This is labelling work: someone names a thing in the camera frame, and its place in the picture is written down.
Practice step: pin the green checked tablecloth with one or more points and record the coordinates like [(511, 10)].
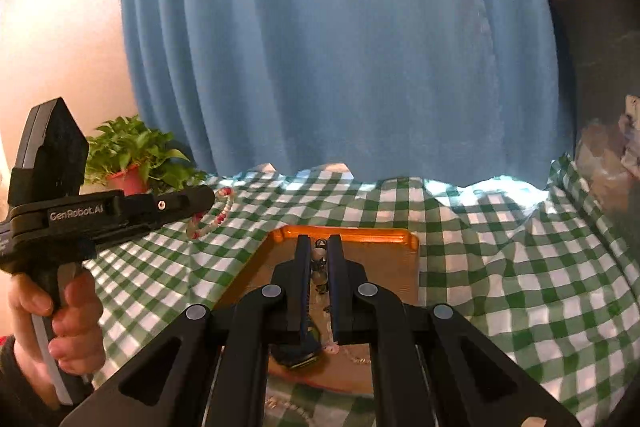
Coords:
[(500, 267)]

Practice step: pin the person's left forearm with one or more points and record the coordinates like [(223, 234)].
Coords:
[(20, 399)]

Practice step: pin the person's left hand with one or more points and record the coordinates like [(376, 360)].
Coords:
[(80, 327)]

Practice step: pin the green leafy plant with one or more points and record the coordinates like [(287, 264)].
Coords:
[(135, 142)]

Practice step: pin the clear plastic storage box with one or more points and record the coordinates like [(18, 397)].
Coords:
[(600, 82)]

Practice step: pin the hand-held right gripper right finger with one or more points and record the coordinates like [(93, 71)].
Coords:
[(334, 297)]

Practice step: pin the red flower pot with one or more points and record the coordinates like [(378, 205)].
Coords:
[(129, 181)]

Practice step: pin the orange tray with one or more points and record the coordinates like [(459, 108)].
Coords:
[(385, 267)]

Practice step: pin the blue curtain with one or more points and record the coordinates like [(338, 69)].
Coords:
[(325, 57)]

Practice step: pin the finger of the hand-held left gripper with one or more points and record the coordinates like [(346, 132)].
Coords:
[(165, 206)]

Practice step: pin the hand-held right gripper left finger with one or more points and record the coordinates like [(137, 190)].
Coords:
[(305, 297)]

